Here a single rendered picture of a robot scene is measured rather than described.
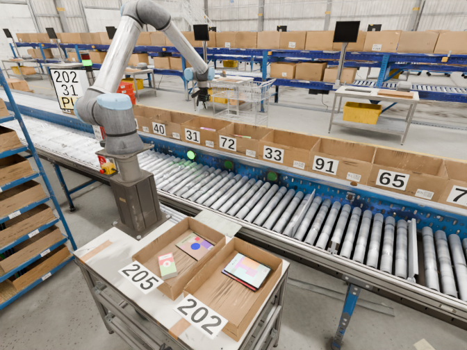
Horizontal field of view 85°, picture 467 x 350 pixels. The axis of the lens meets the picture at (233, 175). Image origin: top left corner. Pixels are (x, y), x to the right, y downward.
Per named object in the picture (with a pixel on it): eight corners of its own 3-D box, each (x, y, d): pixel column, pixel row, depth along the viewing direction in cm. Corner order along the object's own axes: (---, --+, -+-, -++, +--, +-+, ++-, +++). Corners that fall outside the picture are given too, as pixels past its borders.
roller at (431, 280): (442, 298, 116) (429, 298, 119) (433, 230, 155) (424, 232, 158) (436, 289, 115) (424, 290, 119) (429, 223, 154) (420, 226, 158)
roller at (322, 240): (313, 253, 143) (314, 246, 140) (333, 205, 182) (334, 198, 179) (322, 256, 140) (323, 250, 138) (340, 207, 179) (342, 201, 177)
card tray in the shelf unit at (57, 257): (17, 291, 187) (11, 282, 182) (-3, 274, 200) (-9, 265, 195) (71, 254, 217) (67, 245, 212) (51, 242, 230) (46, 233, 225)
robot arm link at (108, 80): (86, 119, 125) (140, -10, 136) (66, 116, 133) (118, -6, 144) (112, 132, 138) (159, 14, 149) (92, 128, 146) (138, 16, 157)
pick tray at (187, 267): (134, 271, 127) (130, 256, 122) (189, 228, 154) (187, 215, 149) (173, 302, 112) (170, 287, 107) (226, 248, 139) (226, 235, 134)
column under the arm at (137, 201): (138, 242, 145) (126, 192, 128) (110, 224, 157) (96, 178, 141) (171, 217, 163) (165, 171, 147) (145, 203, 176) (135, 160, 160)
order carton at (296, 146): (258, 160, 204) (258, 140, 195) (272, 147, 226) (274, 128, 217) (306, 172, 186) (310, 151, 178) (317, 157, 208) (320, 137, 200)
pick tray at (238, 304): (183, 303, 112) (181, 289, 107) (234, 249, 139) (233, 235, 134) (238, 343, 97) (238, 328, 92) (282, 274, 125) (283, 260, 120)
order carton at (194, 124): (181, 142, 238) (179, 124, 230) (201, 132, 260) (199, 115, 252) (217, 150, 221) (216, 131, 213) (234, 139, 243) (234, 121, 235)
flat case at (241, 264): (258, 290, 115) (258, 288, 114) (223, 271, 124) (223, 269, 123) (272, 270, 125) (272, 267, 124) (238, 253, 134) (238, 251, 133)
